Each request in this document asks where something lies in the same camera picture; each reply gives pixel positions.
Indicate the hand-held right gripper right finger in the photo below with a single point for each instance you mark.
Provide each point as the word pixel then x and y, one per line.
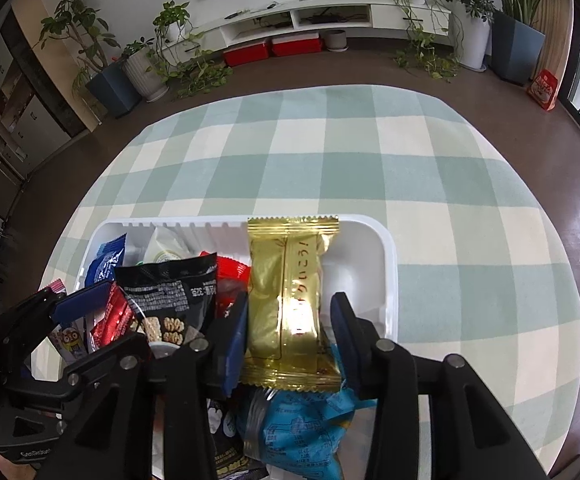
pixel 342 330

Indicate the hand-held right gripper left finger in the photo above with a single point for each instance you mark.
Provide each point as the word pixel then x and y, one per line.
pixel 237 340

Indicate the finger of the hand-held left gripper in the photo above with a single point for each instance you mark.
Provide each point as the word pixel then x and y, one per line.
pixel 94 365
pixel 82 302

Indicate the pink cartoon snack packet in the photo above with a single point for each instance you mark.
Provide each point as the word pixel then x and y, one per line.
pixel 69 340

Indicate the dark blue snack packet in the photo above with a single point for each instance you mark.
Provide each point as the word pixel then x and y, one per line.
pixel 104 265

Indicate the gold snack packet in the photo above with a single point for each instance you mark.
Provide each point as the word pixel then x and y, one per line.
pixel 290 300

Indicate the red chocolate ball packet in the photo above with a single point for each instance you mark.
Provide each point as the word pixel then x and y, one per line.
pixel 229 272

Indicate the white plastic tray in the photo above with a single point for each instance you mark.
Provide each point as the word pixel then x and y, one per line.
pixel 360 260

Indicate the black nut snack packet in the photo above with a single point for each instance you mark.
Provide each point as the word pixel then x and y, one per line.
pixel 169 290

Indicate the red foil snack packet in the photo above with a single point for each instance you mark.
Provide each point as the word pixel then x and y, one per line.
pixel 114 315

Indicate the black paw print packet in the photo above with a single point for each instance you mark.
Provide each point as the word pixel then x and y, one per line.
pixel 224 425

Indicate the white and green snack packet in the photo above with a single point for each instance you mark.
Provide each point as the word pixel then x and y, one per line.
pixel 167 247

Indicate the light blue snack packet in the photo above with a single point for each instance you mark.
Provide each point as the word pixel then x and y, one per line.
pixel 300 435

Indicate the wooden storage cabinet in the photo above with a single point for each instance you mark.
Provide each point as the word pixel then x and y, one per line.
pixel 24 95

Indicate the tall plant in dark pot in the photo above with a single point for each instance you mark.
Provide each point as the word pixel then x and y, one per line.
pixel 109 87

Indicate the plant in white ribbed pot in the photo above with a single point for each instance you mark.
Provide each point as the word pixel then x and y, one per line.
pixel 144 75

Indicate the trailing pothos plant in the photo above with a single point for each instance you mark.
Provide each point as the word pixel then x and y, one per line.
pixel 189 65

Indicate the red storage box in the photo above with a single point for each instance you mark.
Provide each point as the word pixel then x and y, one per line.
pixel 246 54
pixel 295 44

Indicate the round grey plant pot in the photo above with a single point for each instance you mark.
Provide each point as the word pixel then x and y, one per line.
pixel 336 40

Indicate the red paper bag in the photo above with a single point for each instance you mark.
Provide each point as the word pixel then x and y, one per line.
pixel 544 89

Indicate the white television cabinet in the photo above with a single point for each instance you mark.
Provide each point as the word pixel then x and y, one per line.
pixel 370 12

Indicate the bushy plant in white pot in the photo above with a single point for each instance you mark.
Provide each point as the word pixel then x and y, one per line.
pixel 470 35

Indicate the large plant in grey pot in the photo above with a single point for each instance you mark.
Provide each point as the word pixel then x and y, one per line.
pixel 520 45

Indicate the beige curtain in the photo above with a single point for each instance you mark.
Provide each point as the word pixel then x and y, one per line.
pixel 557 20

